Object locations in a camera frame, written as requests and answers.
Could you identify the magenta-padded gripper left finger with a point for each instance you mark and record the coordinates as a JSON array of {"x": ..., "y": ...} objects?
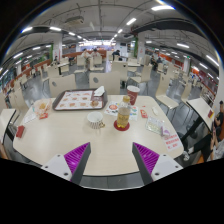
[{"x": 75, "y": 158}]

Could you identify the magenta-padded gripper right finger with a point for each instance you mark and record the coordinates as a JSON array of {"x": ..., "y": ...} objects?
[{"x": 148, "y": 159}]

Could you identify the clear tea bottle yellow cap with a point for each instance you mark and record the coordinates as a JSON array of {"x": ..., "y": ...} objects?
[{"x": 123, "y": 116}]

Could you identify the clear plastic packet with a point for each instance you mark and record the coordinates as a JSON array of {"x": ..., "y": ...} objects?
[{"x": 154, "y": 125}]

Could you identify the flat round red coaster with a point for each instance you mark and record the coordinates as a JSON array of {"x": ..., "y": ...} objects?
[{"x": 121, "y": 129}]

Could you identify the white striped mug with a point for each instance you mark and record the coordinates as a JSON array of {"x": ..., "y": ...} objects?
[{"x": 95, "y": 120}]

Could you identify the white sachet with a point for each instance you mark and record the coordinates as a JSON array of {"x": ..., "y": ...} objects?
[{"x": 155, "y": 111}]

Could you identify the red flat sauce packet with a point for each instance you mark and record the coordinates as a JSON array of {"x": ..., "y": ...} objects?
[{"x": 43, "y": 116}]

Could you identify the brown food tray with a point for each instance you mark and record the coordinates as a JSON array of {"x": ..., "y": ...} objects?
[{"x": 75, "y": 100}]

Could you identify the clear plastic food bag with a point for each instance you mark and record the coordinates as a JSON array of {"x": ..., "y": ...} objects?
[{"x": 42, "y": 106}]

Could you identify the white paper receipt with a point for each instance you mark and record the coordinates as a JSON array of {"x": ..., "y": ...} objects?
[{"x": 29, "y": 118}]

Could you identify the colourful printed leaflet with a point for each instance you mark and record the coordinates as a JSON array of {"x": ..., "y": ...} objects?
[{"x": 111, "y": 108}]

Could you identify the red paper cup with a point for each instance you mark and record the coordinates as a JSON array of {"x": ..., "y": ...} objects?
[{"x": 133, "y": 95}]

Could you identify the person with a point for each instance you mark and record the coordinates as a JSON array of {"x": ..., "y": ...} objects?
[
  {"x": 116, "y": 55},
  {"x": 218, "y": 148},
  {"x": 96, "y": 53},
  {"x": 220, "y": 116},
  {"x": 86, "y": 54}
]

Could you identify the white paper napkin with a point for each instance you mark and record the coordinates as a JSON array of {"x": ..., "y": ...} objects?
[{"x": 99, "y": 91}]

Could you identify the beige table black legs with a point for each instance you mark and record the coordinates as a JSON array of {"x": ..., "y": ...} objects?
[
  {"x": 6, "y": 121},
  {"x": 200, "y": 110}
]

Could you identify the beige chairs group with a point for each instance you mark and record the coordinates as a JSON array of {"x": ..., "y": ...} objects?
[{"x": 105, "y": 81}]

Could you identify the ceiling air conditioner unit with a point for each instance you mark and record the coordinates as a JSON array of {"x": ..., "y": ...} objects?
[{"x": 74, "y": 20}]

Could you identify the ceiling lights group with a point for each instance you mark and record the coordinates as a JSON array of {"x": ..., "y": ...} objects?
[{"x": 161, "y": 7}]

